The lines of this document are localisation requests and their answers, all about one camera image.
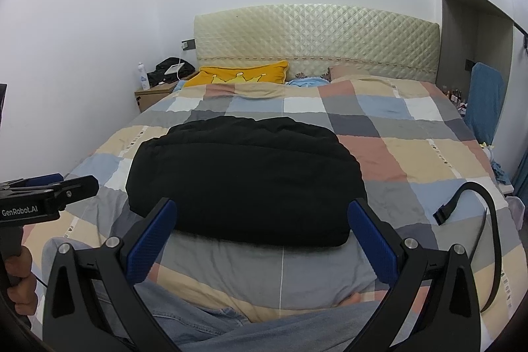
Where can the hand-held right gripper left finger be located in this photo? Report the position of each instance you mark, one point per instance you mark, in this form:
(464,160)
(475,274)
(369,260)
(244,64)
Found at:
(150,241)

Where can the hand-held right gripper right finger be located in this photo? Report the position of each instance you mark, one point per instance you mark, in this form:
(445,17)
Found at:
(373,242)

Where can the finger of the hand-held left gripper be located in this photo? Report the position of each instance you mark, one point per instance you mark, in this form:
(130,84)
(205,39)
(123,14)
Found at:
(78,189)
(45,179)

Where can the black puffer jacket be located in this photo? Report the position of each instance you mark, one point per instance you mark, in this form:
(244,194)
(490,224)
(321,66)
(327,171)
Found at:
(247,179)

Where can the person's left hand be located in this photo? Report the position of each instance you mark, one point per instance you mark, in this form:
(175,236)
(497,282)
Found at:
(22,294)

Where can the black belt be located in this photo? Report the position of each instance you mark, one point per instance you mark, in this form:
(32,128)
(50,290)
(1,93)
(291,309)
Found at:
(442,213)

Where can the checkered duvet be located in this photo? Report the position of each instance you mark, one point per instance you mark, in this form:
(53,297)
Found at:
(412,162)

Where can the person's light blue jeans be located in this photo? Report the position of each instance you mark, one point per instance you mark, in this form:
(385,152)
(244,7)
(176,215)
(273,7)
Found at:
(214,331)

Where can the wooden nightstand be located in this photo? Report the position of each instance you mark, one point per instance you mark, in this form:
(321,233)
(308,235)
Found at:
(154,95)

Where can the white spray bottle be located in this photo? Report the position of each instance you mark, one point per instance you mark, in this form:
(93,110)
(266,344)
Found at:
(143,80)

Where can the black bag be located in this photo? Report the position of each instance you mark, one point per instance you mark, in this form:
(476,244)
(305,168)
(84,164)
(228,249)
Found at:
(159,78)

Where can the light blue cloth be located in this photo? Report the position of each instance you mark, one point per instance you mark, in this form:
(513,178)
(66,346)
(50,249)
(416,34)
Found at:
(501,172)

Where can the white flat device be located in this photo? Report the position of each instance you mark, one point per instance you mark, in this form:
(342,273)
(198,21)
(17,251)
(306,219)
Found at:
(175,69)

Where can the row of small bottles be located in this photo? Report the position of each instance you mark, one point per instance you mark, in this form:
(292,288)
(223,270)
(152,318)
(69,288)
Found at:
(456,96)

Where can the pink pillow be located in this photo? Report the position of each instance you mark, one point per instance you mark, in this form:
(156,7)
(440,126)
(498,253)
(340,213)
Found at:
(346,72)

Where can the light blue pillow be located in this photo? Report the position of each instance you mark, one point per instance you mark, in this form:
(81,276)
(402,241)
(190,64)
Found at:
(306,82)

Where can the yellow crown pillow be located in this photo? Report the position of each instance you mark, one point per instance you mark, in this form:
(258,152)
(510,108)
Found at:
(239,73)

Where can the cream quilted headboard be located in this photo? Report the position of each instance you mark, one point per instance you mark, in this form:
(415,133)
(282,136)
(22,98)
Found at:
(313,34)

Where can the wall outlet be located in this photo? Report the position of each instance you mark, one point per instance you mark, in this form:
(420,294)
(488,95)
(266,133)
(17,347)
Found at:
(188,45)

